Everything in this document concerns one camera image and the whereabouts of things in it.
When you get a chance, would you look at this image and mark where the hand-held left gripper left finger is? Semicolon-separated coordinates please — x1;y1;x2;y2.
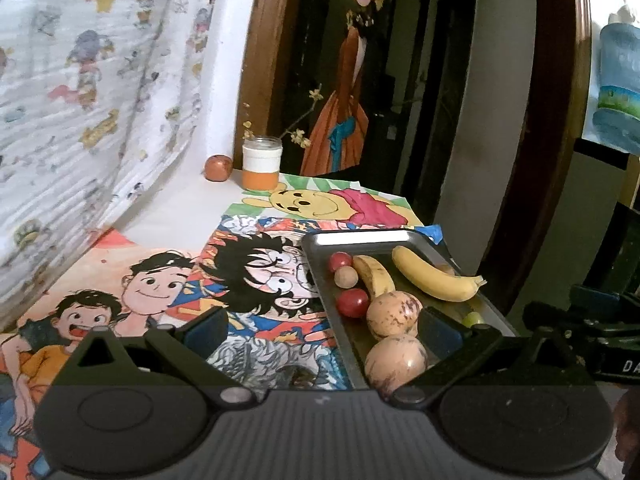
57;306;261;406

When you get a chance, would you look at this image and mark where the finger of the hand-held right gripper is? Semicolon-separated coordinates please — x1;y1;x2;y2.
571;284;640;312
522;301;608;350

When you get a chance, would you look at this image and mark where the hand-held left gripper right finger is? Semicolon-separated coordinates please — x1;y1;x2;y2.
390;306;598;406

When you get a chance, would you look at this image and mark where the striped tan melon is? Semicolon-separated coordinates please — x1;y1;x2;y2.
366;291;423;339
364;335;428;395

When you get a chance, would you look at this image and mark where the large yellow banana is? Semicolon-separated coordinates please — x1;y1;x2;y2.
391;245;487;302

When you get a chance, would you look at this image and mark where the metal baking tray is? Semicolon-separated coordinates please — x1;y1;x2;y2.
301;229;521;391

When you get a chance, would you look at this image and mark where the small spotted banana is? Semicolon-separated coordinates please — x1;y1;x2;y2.
352;255;396;298

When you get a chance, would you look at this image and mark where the colourful cartoon table cover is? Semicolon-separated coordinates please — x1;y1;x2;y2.
0;215;351;476

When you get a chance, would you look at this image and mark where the reddish brown apple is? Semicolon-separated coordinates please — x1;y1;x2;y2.
204;154;234;181

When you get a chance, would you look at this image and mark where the bear cartoon drawing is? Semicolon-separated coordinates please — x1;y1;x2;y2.
242;172;443;246

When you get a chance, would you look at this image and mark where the white and orange jar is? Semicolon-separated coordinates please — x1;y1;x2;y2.
242;136;283;191

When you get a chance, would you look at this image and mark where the jar with dried flowers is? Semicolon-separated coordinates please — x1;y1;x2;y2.
242;85;325;148

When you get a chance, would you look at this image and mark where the white printed blanket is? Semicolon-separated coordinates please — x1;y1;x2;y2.
0;0;221;331

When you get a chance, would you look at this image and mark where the dark wooden door frame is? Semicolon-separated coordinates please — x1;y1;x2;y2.
492;0;593;311

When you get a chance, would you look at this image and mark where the wall poster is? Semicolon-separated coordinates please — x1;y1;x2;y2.
300;0;388;177

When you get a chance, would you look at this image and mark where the brown wooden door frame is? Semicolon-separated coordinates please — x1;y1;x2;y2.
235;0;301;176

